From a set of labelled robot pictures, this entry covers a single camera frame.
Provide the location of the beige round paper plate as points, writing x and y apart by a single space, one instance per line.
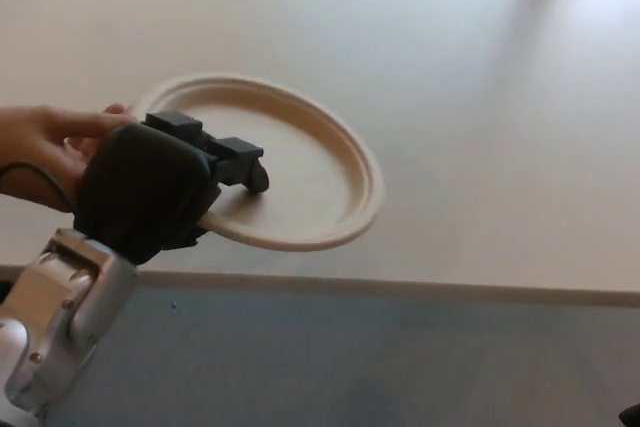
310 172

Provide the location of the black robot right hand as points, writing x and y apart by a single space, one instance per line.
631 417

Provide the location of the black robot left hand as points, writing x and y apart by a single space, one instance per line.
140 187

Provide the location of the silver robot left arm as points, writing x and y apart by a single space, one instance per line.
60 292

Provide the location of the person's bare hand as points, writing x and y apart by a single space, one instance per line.
40 147

